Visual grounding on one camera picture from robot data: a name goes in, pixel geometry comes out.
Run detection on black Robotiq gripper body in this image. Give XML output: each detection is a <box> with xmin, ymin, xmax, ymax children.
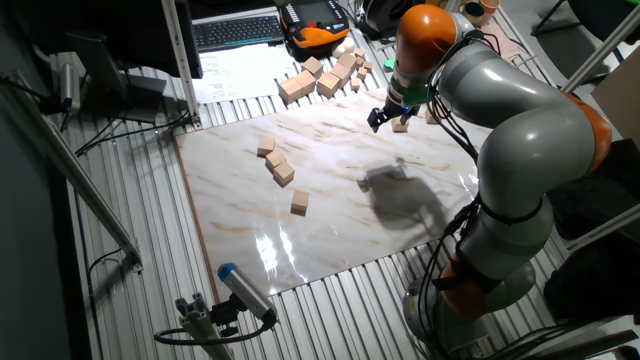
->
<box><xmin>382</xmin><ymin>97</ymin><xmax>420</xmax><ymax>117</ymax></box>

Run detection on green gripper mounting adapter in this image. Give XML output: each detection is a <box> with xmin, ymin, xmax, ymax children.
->
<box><xmin>383</xmin><ymin>58</ymin><xmax>434</xmax><ymax>106</ymax></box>

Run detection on white marble pattern board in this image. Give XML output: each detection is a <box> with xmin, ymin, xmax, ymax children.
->
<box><xmin>173</xmin><ymin>85</ymin><xmax>496</xmax><ymax>302</ymax></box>

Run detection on white rounded figurine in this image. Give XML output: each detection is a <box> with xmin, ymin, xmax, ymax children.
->
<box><xmin>331</xmin><ymin>36</ymin><xmax>357</xmax><ymax>58</ymax></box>

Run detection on black round drum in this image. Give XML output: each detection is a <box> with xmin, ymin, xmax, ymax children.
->
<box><xmin>360</xmin><ymin>0</ymin><xmax>409</xmax><ymax>41</ymax></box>

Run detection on orange black teach pendant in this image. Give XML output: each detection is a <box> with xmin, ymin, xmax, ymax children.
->
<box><xmin>277</xmin><ymin>0</ymin><xmax>351</xmax><ymax>62</ymax></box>

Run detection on pale pink sheet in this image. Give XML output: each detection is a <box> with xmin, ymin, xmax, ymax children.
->
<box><xmin>479</xmin><ymin>22</ymin><xmax>524</xmax><ymax>64</ymax></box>

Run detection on dark rimmed paper cup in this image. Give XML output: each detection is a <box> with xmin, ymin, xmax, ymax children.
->
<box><xmin>462</xmin><ymin>1</ymin><xmax>486</xmax><ymax>26</ymax></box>

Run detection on printed white paper sheet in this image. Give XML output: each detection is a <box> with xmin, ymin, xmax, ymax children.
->
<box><xmin>191</xmin><ymin>42</ymin><xmax>301</xmax><ymax>105</ymax></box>

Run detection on black computer keyboard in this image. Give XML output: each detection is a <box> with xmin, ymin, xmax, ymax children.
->
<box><xmin>192</xmin><ymin>14</ymin><xmax>286</xmax><ymax>54</ymax></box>

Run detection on black cloth bag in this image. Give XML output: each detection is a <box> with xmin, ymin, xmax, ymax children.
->
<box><xmin>547</xmin><ymin>138</ymin><xmax>640</xmax><ymax>241</ymax></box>

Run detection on brown cardboard box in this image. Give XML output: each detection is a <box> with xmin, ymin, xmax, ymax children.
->
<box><xmin>590</xmin><ymin>59</ymin><xmax>640</xmax><ymax>149</ymax></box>

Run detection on black office chair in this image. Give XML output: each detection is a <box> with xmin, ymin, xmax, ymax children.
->
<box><xmin>529</xmin><ymin>0</ymin><xmax>640</xmax><ymax>39</ymax></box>

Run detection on black padded bag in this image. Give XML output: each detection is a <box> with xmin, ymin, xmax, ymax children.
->
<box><xmin>543</xmin><ymin>234</ymin><xmax>640</xmax><ymax>324</ymax></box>

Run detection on black computer monitor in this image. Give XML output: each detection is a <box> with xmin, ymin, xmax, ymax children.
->
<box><xmin>9</xmin><ymin>0</ymin><xmax>204</xmax><ymax>124</ymax></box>

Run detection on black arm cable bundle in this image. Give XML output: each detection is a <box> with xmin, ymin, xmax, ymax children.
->
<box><xmin>417</xmin><ymin>29</ymin><xmax>506</xmax><ymax>360</ymax></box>

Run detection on slanted aluminium frame beam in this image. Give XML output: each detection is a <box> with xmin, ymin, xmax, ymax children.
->
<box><xmin>560</xmin><ymin>4</ymin><xmax>640</xmax><ymax>94</ymax></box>

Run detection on aluminium profile post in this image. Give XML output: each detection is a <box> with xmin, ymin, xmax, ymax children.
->
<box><xmin>159</xmin><ymin>0</ymin><xmax>203</xmax><ymax>129</ymax></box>

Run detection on silver camera with blue cap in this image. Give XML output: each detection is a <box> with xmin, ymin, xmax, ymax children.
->
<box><xmin>217</xmin><ymin>262</ymin><xmax>279</xmax><ymax>326</ymax></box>

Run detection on short aluminium frame beam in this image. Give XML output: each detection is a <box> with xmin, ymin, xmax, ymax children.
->
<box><xmin>564</xmin><ymin>202</ymin><xmax>640</xmax><ymax>254</ymax></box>

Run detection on black monitor cables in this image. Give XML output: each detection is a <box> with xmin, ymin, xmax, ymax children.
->
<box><xmin>74</xmin><ymin>107</ymin><xmax>191</xmax><ymax>157</ymax></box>

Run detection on black base cable bundle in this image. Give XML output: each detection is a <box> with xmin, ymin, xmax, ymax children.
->
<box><xmin>479</xmin><ymin>322</ymin><xmax>581</xmax><ymax>359</ymax></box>

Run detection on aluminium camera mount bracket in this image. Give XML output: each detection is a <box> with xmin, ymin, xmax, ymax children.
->
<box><xmin>174</xmin><ymin>292</ymin><xmax>236</xmax><ymax>360</ymax></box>

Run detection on black camera cable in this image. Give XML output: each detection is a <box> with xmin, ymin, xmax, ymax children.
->
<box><xmin>153</xmin><ymin>319</ymin><xmax>276</xmax><ymax>347</ymax></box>

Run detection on long aluminium frame beam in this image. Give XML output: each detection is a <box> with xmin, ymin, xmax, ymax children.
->
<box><xmin>0</xmin><ymin>69</ymin><xmax>145</xmax><ymax>274</ymax></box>

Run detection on small silver camera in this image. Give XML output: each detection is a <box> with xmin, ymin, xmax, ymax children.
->
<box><xmin>58</xmin><ymin>62</ymin><xmax>82</xmax><ymax>114</ymax></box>

